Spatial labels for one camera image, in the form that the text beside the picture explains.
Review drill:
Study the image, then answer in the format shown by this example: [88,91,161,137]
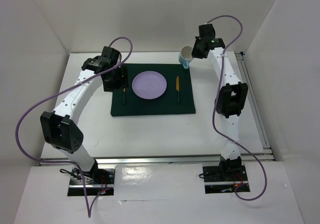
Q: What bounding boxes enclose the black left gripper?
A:
[102,65,130,93]

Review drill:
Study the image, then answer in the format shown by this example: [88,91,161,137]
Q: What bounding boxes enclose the gold fork green handle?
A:
[122,88,126,105]

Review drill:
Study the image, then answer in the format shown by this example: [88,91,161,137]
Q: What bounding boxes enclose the lilac plastic plate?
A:
[131,71,167,100]

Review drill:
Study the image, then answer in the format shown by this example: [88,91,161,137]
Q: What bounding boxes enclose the light blue mug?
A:
[178,46,193,69]

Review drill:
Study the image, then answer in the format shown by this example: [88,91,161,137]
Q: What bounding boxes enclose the gold knife green handle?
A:
[175,76,180,104]

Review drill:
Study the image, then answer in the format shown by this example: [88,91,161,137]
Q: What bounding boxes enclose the dark green cloth placemat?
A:
[110,63,196,117]

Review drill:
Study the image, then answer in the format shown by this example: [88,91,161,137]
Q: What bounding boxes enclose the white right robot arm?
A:
[191,23,248,180]

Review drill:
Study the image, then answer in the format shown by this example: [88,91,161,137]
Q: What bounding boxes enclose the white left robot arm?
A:
[40,46,129,184]

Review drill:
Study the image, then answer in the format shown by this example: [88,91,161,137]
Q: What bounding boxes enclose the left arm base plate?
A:
[59,167,116,197]

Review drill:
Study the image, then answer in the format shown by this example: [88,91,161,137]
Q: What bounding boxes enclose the aluminium front rail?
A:
[42,153,275,165]

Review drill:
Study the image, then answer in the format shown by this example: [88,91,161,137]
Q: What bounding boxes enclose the aluminium rail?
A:
[42,153,275,165]
[235,52,275,161]

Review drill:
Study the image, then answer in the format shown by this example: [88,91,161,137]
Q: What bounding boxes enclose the aluminium right side rail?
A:
[235,52,275,161]

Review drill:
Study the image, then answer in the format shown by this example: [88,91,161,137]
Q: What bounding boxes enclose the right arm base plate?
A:
[198,165,250,194]

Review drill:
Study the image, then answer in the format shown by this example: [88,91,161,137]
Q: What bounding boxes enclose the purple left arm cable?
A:
[15,36,133,219]

